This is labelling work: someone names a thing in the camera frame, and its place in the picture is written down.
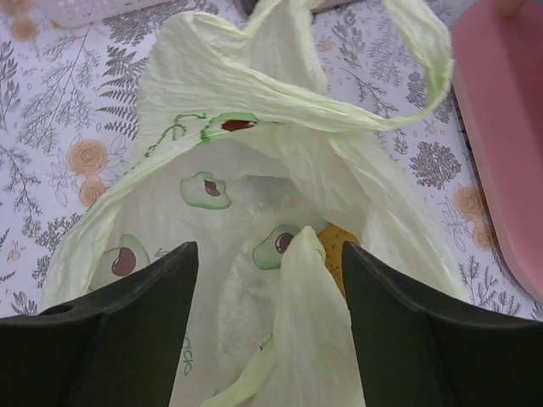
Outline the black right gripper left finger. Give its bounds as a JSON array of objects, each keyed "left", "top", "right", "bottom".
[{"left": 1, "top": 242, "right": 199, "bottom": 406}]

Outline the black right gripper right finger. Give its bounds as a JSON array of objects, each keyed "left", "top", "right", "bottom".
[{"left": 342, "top": 243, "right": 542, "bottom": 406}]

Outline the yellow toy madeleine cake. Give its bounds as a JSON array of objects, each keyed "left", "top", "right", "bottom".
[{"left": 318, "top": 224, "right": 360, "bottom": 296}]

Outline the green plastic grocery bag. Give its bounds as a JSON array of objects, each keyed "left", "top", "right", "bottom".
[{"left": 42, "top": 1, "right": 466, "bottom": 406}]

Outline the pink three-tier shelf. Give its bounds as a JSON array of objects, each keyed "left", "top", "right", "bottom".
[{"left": 452, "top": 1, "right": 542, "bottom": 301}]

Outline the white plastic basket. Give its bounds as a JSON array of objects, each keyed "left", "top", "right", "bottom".
[{"left": 32, "top": 0, "right": 163, "bottom": 28}]

